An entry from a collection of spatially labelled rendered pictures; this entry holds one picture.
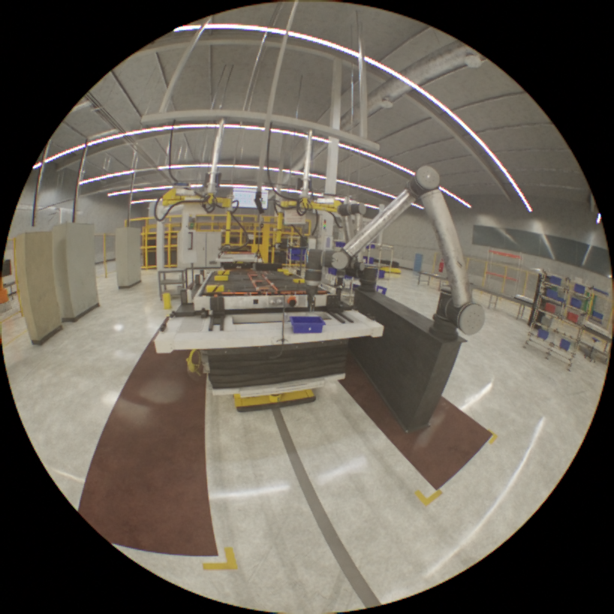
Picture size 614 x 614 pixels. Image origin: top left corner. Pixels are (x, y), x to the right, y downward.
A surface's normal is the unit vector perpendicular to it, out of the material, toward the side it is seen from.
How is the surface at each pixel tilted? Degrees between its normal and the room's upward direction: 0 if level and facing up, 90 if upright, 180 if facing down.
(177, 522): 0
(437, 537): 0
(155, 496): 0
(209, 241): 90
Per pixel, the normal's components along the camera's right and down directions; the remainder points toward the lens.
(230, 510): 0.07, -0.96
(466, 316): -0.33, 0.22
